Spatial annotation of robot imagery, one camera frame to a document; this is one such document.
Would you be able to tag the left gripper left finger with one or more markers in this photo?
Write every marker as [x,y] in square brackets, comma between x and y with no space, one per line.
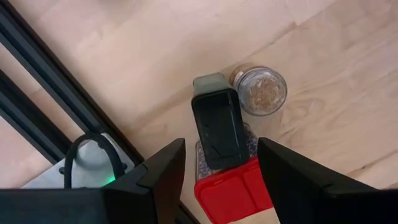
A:
[155,186]

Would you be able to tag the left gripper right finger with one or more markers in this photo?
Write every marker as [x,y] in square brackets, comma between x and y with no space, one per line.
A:
[304,199]

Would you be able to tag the dark green black-lidded spice tin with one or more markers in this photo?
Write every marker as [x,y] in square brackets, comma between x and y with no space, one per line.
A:
[220,130]

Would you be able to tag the small glass spice jar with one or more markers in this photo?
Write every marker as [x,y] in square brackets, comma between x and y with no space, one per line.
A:
[261,91]

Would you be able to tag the red-lidded spice tin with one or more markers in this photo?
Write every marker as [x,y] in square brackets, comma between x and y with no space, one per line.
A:
[233,199]

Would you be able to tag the grey metal base plate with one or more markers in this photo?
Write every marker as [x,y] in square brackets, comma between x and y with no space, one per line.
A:
[93,161]

